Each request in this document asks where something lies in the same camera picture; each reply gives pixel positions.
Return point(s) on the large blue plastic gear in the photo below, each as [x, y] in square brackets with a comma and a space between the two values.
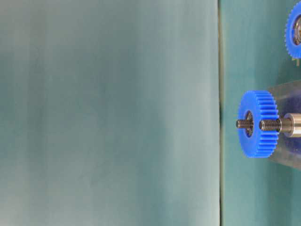
[293, 32]

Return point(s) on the clear acrylic base block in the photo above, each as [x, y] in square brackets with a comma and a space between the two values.
[288, 100]

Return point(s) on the threaded steel shaft with collar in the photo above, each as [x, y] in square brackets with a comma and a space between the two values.
[290, 125]

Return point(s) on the threaded steel shaft through gear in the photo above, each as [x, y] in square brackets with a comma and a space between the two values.
[244, 124]

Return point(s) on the small blue plastic gear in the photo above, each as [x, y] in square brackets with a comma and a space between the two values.
[262, 106]

